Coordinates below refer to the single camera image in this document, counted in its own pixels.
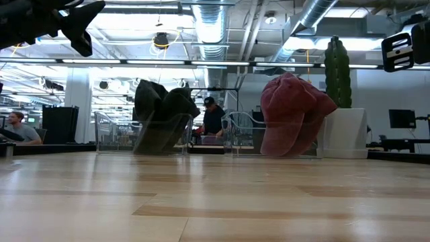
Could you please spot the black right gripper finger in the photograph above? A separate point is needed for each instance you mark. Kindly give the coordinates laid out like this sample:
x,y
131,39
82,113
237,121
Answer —
x,y
385,53

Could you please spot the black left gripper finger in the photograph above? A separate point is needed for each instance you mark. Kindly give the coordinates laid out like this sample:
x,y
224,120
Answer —
x,y
87,15
82,42

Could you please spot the maroon red cap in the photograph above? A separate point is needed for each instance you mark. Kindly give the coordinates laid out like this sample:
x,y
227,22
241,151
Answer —
x,y
285,111
324,107

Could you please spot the dark green cap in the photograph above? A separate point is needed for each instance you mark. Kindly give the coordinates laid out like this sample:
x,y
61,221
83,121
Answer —
x,y
183,104
148,101

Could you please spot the round black ceiling device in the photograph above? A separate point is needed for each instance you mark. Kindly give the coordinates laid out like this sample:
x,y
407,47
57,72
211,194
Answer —
x,y
103,84
161,41

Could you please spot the green cactus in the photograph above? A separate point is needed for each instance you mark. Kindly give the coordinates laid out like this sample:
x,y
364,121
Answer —
x,y
337,74

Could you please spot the white building column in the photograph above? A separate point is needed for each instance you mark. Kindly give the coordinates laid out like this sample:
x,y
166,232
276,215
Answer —
x,y
77,94

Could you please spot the long ceiling light strip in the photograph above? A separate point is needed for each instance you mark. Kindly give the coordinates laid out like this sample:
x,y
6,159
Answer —
x,y
134,62

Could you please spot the black monitor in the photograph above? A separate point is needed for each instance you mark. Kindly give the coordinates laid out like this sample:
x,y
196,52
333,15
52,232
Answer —
x,y
402,118

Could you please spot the black partition cabinet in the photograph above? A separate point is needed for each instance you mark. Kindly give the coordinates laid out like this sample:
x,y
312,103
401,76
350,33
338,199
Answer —
x,y
60,124

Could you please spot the white planter pot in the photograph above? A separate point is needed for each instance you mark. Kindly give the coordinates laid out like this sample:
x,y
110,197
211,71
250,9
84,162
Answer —
x,y
349,134

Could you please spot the black background desk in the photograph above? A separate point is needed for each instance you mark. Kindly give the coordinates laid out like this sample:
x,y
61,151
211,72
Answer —
x,y
403,142

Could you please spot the clear plastic bin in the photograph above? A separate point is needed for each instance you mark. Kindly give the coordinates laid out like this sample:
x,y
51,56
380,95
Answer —
x,y
242,134
111,134

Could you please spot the person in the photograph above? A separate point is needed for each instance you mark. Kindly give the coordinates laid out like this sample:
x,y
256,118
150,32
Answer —
x,y
23,132
213,117

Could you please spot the silver ribbed ceiling duct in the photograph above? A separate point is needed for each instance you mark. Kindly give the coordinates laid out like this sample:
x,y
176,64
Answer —
x,y
312,13
210,20

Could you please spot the black aluminium table frame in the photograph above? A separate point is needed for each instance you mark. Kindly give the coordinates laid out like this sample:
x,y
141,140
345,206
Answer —
x,y
50,149

